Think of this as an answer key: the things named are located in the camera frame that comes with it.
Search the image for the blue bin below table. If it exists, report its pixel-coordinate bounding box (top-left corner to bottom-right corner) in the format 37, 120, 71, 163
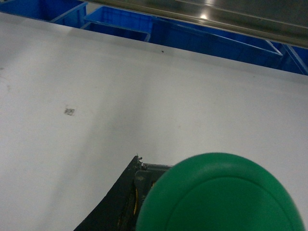
84, 6, 282, 67

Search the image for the small QR code sticker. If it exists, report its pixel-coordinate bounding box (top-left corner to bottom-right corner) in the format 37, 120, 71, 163
64, 108, 75, 116

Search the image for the green mushroom push button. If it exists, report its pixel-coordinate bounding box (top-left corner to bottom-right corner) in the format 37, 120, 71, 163
136, 153, 305, 231

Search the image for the steel roller rack front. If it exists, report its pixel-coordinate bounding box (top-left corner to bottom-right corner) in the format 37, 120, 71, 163
93, 0, 308, 48

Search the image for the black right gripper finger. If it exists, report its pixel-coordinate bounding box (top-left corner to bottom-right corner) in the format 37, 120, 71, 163
75, 155, 141, 231

